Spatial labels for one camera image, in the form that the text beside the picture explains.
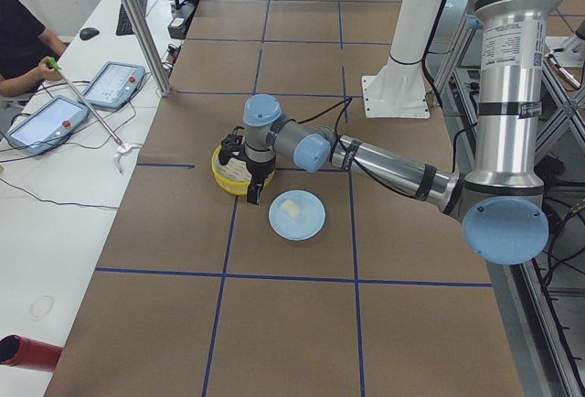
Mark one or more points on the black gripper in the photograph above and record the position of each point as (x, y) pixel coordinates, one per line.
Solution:
(260, 172)

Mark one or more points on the white steamed bun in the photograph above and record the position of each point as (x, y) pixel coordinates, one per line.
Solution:
(290, 208)

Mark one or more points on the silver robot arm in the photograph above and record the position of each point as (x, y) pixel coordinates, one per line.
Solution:
(498, 202)

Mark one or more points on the yellow bamboo steamer basket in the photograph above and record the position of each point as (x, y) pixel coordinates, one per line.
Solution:
(234, 177)

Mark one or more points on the light blue plate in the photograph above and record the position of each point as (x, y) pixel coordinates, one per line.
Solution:
(309, 222)

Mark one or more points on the far blue teach pendant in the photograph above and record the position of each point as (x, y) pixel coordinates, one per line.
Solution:
(114, 85)

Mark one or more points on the blue teach pendant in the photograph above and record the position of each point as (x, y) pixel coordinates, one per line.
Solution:
(114, 85)
(49, 126)

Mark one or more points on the near blue teach pendant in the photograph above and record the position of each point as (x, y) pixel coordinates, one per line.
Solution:
(49, 126)

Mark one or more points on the black computer mouse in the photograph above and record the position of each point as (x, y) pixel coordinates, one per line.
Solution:
(88, 33)

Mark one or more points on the person in black shirt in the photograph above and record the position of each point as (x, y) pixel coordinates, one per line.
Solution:
(26, 46)

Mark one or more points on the red cylinder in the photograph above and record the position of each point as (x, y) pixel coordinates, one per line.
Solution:
(26, 353)

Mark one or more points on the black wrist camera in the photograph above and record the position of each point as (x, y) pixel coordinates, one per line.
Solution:
(232, 147)

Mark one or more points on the green handled grabber stick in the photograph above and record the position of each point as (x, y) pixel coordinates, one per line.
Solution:
(123, 148)

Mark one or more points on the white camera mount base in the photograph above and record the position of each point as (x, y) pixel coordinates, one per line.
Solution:
(396, 97)

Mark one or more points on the aluminium frame post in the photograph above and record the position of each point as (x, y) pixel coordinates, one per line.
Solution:
(147, 45)

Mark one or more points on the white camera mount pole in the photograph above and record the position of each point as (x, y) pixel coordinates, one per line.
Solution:
(416, 20)

